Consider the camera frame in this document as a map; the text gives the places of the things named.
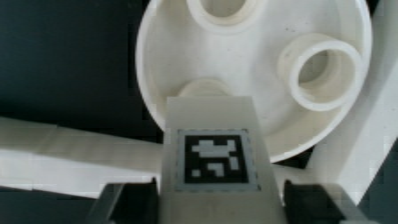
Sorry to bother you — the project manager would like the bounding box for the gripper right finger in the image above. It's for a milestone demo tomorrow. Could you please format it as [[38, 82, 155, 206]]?
[[283, 180, 381, 224]]

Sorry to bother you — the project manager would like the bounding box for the white front barrier rail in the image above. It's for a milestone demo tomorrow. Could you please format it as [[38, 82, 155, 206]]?
[[0, 117, 164, 198]]

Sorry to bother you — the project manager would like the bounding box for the white round stool seat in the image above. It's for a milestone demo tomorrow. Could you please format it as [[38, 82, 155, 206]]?
[[135, 0, 372, 162]]

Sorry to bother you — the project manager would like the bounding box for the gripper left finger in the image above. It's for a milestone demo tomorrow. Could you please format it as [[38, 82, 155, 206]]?
[[86, 179, 160, 224]]

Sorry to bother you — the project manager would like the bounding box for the white right barrier rail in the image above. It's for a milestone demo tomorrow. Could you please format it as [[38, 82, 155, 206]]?
[[310, 0, 398, 203]]

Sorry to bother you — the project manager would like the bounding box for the white barrier rail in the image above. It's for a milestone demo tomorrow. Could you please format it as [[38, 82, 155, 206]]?
[[0, 117, 164, 198], [310, 0, 398, 203]]

